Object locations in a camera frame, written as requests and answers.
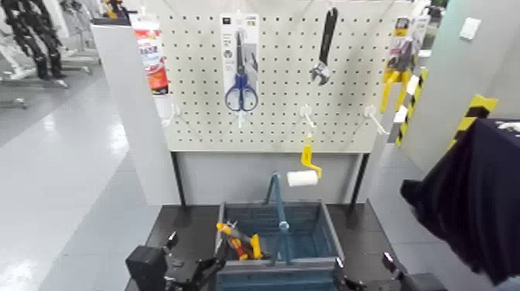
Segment yellow black striped corner guard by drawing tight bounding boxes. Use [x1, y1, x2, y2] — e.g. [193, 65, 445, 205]
[394, 66, 430, 148]
[446, 94, 500, 152]

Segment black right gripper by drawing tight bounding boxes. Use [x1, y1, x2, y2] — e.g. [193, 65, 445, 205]
[334, 251, 408, 291]

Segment black humanoid robot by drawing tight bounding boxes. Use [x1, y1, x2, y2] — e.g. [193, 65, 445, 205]
[0, 0, 68, 80]

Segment red and white sealant tube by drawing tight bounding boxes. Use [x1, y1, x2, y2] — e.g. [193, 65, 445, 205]
[129, 14, 176, 122]

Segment white wall switch plate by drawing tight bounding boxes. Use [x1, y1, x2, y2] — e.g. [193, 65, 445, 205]
[459, 16, 483, 41]

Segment black pegboard stand leg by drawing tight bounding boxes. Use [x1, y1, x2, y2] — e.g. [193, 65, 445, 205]
[350, 152, 371, 207]
[169, 150, 188, 208]

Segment yellow-handled hand tool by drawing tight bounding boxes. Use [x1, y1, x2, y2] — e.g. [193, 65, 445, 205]
[215, 221, 265, 262]

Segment white pegboard hook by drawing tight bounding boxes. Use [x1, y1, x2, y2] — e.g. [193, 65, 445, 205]
[161, 103, 182, 128]
[234, 109, 250, 129]
[299, 104, 317, 130]
[363, 104, 390, 136]

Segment teal folding crate with handles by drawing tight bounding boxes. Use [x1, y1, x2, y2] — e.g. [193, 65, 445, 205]
[214, 170, 347, 291]

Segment yellow-handled white paint roller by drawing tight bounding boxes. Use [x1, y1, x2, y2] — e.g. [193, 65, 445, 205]
[286, 134, 323, 188]

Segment yellow-handled pliers in package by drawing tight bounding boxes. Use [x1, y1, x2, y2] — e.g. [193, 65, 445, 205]
[379, 15, 429, 115]

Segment blue-handled scissors on card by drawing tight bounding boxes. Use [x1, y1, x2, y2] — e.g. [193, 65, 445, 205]
[219, 13, 261, 113]

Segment beige perforated pegboard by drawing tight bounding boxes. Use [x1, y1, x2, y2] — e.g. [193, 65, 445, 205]
[156, 0, 416, 155]

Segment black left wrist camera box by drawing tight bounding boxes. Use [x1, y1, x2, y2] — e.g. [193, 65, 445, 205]
[125, 244, 169, 291]

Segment black-handled adjustable wrench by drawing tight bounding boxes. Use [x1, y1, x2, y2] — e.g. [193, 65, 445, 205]
[310, 6, 340, 87]

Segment grey pegboard stand panel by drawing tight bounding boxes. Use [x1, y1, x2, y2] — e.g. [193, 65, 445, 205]
[174, 152, 364, 205]

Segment yellow and black machine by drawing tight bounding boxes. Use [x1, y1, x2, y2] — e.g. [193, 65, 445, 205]
[99, 0, 132, 20]

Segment dark navy fabric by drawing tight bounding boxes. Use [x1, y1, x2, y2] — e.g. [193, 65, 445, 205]
[399, 118, 520, 286]

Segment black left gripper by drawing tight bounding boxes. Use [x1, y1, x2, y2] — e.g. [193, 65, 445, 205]
[161, 231, 227, 291]

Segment white robot stand frame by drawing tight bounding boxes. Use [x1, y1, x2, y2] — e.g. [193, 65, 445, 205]
[0, 38, 104, 111]

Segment white partition panel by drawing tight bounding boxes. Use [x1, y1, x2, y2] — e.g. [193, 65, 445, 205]
[89, 22, 182, 207]

